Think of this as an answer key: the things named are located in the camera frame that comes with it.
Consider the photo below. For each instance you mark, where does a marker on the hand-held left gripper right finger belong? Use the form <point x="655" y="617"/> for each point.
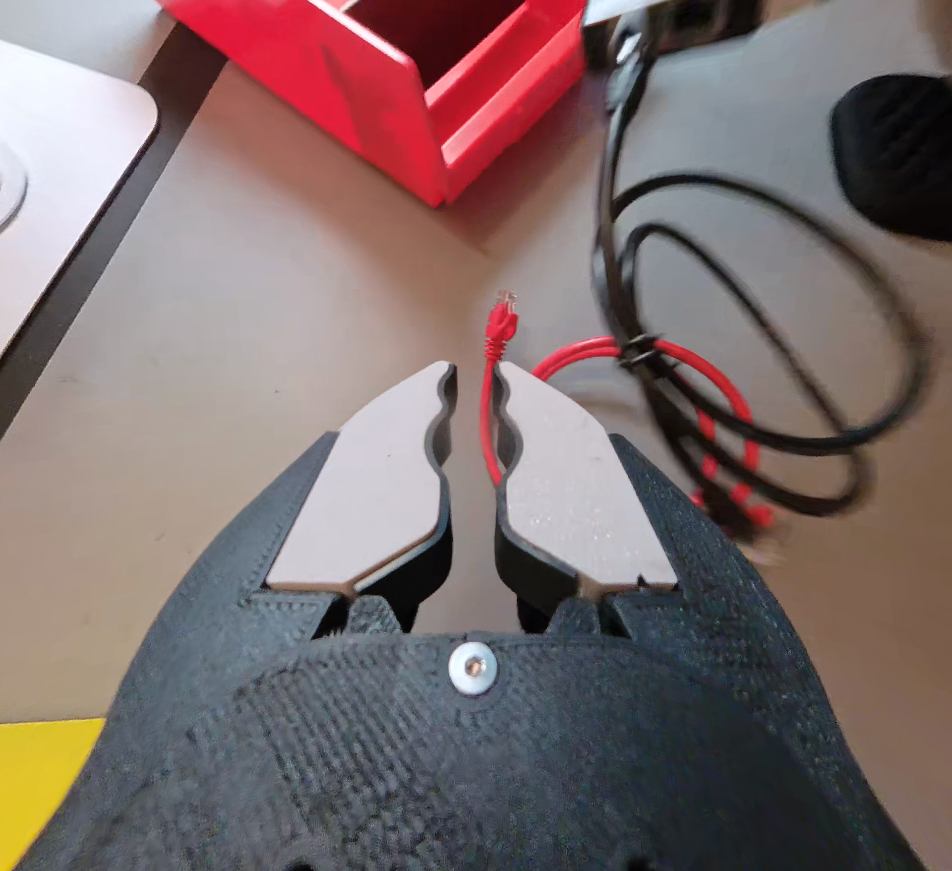
<point x="580" y="499"/>

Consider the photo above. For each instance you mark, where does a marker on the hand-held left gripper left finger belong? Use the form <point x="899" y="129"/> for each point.
<point x="364" y="499"/>

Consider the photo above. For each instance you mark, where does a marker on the red plastic bin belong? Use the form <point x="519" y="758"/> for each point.
<point x="297" y="30"/>

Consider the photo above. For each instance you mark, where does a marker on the yellow plastic bin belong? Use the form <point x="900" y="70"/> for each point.
<point x="37" y="782"/>

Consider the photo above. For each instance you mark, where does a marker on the black chair armrest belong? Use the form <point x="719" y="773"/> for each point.
<point x="900" y="149"/>

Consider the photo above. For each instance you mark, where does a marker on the white board stand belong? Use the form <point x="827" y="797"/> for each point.
<point x="74" y="142"/>

